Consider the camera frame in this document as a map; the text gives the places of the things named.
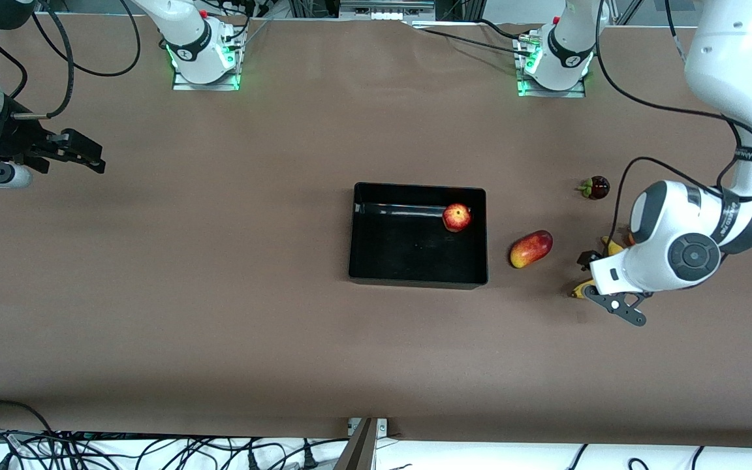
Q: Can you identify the yellow banana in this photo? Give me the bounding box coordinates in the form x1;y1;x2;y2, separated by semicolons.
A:
570;236;623;300

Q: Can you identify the red yellow apple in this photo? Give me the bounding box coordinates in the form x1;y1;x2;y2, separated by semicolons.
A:
443;203;473;233

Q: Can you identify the black plastic box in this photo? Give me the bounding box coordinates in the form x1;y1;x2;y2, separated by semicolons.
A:
349;181;489;290

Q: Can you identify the red yellow mango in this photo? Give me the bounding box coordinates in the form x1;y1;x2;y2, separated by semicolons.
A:
510;230;554;269

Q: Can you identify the dark purple mangosteen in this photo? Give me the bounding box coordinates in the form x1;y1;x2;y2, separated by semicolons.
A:
577;176;611;200

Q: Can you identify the white power strip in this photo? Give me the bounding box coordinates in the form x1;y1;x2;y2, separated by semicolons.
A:
339;0;437;22

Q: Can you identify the thin black looped cable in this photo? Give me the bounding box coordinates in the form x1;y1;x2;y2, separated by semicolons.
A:
31;0;142;78

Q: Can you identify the short black arm cable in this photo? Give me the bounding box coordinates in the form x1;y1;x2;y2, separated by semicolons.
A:
0;27;29;100

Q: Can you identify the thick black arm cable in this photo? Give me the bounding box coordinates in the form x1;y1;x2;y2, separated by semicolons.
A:
10;0;76;121

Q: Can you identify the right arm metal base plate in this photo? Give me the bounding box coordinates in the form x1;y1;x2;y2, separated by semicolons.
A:
171;26;242;91

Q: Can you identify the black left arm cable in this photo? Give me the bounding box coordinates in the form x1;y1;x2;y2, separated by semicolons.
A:
595;0;752;229

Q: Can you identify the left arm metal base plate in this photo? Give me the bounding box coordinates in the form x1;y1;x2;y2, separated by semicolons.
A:
515;33;588;99

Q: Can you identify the grey cable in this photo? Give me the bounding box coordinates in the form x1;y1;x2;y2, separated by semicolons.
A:
239;18;274;53

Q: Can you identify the small metal bracket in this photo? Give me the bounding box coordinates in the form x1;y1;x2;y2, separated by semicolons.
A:
348;418;389;437

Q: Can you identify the dark metal post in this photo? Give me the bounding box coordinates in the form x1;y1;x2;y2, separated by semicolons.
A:
334;418;377;470

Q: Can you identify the black cable tangle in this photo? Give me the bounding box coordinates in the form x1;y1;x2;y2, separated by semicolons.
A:
0;428;351;470

